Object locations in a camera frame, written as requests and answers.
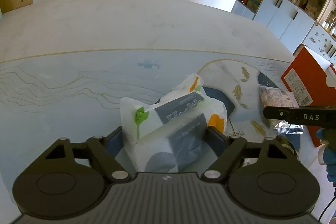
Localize pink printed snack packet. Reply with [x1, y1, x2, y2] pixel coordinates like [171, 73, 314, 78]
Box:
[257, 84, 300, 130]

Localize white tissue pack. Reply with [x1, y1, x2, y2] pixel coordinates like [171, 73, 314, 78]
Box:
[120, 73, 227, 173]

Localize silver foil snack bag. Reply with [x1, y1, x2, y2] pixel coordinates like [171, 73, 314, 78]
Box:
[272, 120, 304, 135]

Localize red cardboard shoe box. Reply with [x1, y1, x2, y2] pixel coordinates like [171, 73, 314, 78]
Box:
[281, 47, 335, 150]

